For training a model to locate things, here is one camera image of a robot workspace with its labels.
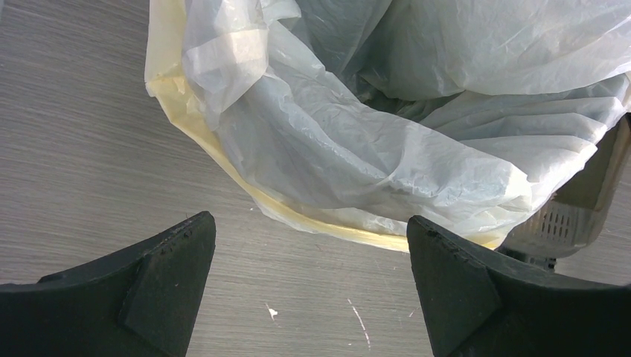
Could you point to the translucent white bin liner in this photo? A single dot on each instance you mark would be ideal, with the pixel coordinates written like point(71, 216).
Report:
point(350, 117)

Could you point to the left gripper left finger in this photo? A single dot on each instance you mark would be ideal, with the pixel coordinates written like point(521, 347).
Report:
point(142, 300)

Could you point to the brown plastic litter box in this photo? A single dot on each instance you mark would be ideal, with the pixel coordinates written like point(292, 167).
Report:
point(574, 217)

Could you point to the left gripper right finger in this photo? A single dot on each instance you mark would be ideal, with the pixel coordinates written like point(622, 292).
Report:
point(478, 302)

